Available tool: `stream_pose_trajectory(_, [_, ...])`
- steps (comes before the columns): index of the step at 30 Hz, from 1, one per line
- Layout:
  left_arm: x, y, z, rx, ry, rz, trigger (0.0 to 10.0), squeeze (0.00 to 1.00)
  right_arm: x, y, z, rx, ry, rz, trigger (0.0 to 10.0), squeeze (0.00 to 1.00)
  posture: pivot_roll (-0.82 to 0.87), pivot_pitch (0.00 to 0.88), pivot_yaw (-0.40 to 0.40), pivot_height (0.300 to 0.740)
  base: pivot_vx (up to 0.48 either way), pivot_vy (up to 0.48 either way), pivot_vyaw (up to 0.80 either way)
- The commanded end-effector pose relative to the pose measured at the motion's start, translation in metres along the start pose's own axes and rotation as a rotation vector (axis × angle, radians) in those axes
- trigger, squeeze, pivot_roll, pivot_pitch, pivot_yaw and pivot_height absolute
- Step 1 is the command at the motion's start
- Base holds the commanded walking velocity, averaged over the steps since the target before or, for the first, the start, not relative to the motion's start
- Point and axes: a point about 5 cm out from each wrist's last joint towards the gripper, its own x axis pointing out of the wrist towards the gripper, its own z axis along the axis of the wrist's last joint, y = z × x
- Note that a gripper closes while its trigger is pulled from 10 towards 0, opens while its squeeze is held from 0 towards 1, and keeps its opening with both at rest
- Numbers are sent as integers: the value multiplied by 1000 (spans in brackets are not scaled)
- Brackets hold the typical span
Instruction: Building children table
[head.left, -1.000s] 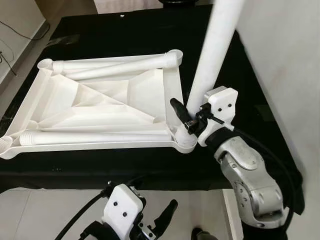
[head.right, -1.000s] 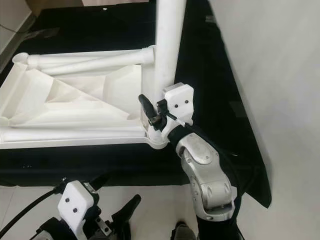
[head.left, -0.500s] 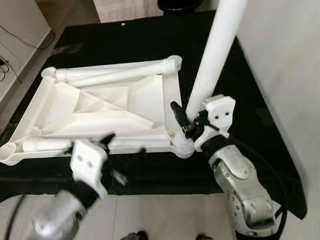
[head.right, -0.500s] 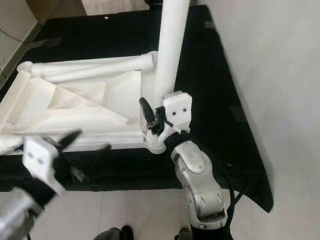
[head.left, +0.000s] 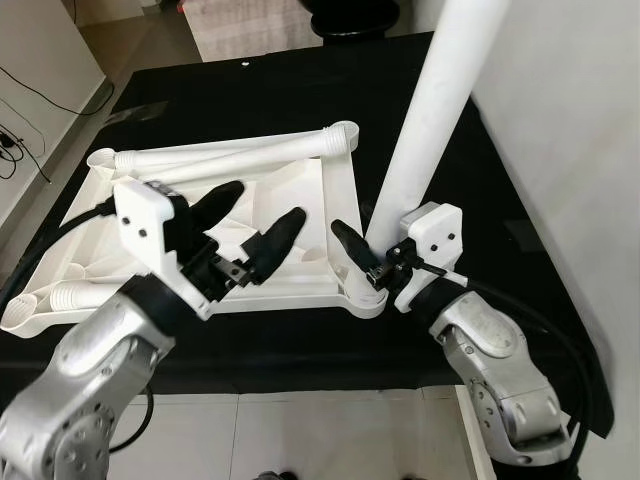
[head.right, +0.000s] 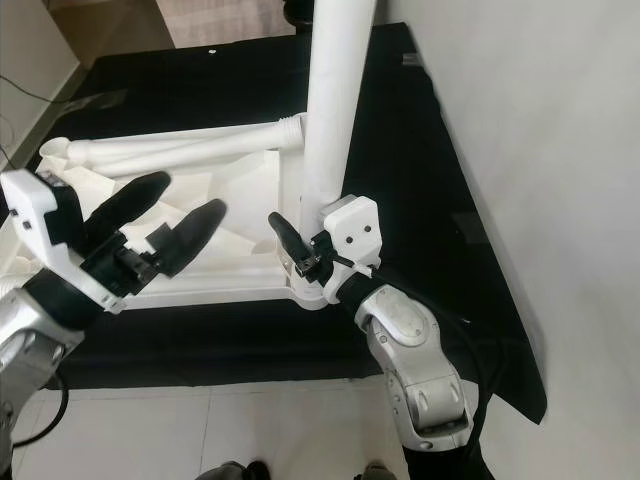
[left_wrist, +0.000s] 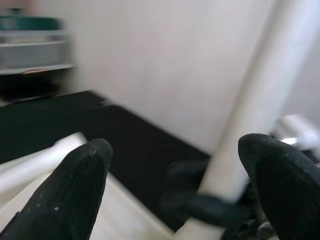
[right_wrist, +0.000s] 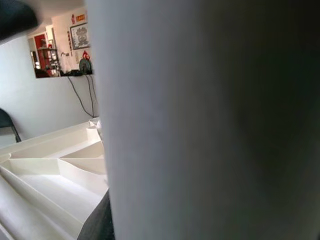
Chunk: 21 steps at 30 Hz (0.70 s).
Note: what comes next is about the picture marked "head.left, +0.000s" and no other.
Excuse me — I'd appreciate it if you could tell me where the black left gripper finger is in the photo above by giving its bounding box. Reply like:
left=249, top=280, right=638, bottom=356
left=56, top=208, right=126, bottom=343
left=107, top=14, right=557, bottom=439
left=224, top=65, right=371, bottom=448
left=188, top=181, right=247, bottom=241
left=243, top=207, right=308, bottom=286

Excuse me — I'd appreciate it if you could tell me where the black wall power cable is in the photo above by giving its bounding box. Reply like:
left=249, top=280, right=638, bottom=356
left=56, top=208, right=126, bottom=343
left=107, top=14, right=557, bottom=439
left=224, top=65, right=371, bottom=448
left=0, top=66, right=101, bottom=186

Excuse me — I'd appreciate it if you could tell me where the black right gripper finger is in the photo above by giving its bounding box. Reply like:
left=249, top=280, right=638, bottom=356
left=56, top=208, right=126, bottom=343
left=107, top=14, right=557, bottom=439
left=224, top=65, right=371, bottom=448
left=331, top=219, right=384, bottom=278

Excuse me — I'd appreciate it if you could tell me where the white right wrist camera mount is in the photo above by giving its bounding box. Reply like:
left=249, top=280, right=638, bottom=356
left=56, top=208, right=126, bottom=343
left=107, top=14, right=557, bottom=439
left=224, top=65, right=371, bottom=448
left=392, top=202, right=469, bottom=313

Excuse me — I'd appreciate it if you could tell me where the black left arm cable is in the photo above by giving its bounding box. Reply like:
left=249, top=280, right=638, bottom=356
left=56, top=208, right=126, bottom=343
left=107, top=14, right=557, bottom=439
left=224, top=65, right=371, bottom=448
left=0, top=198, right=157, bottom=453

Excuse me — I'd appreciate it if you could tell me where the grey tape strip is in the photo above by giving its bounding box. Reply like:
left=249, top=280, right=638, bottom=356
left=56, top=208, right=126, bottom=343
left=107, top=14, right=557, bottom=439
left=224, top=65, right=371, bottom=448
left=503, top=218, right=543, bottom=251

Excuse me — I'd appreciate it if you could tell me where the patterned floor rug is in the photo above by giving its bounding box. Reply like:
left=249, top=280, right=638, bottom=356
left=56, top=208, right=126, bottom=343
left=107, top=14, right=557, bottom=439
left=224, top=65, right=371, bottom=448
left=183, top=0, right=326, bottom=63

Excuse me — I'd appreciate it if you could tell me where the black floor mat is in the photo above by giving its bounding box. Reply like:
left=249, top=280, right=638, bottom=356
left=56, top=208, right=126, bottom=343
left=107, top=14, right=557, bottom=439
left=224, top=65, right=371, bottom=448
left=0, top=30, right=616, bottom=436

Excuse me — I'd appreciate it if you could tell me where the white plastic table top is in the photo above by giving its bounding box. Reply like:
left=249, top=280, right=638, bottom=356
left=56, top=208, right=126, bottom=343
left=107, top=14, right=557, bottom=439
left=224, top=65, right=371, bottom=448
left=0, top=122, right=393, bottom=336

